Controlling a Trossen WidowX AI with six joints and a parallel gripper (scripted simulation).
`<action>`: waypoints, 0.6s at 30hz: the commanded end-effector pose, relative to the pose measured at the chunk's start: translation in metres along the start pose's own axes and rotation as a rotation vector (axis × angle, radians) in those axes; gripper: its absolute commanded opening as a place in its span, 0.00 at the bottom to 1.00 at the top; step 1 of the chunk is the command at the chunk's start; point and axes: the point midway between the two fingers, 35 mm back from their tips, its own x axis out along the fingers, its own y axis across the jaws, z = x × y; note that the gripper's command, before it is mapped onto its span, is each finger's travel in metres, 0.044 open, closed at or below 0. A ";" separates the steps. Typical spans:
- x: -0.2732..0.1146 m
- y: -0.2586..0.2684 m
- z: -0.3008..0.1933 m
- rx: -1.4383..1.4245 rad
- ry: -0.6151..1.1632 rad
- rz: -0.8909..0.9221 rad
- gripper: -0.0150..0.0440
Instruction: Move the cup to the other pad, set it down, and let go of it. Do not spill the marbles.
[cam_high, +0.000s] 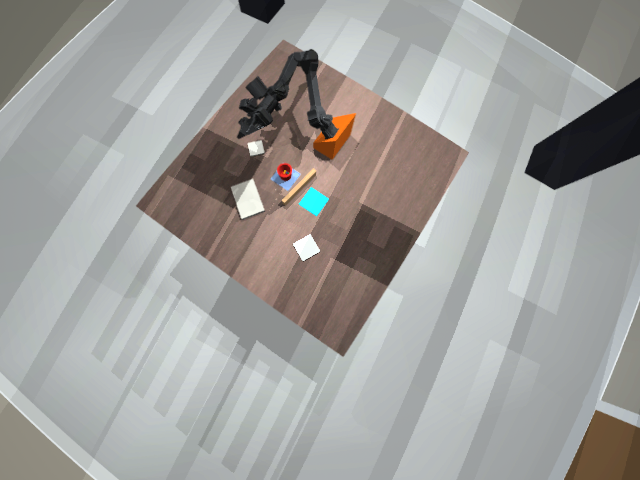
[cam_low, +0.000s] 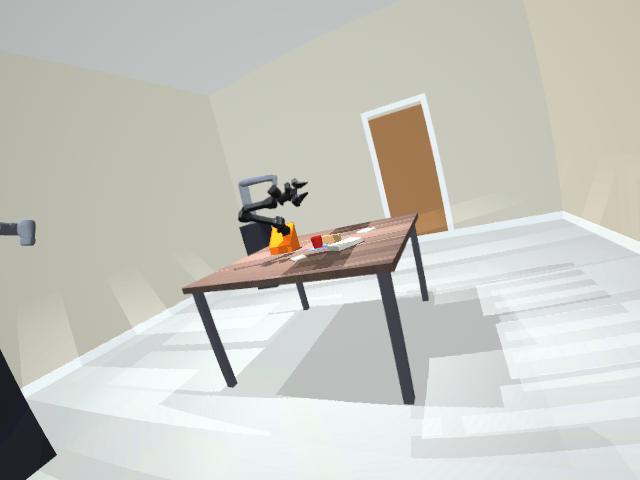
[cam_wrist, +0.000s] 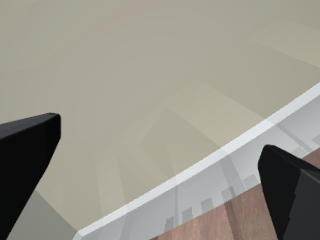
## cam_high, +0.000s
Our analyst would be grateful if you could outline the red cup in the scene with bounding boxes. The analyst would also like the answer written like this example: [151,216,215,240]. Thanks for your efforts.
[277,164,292,181]

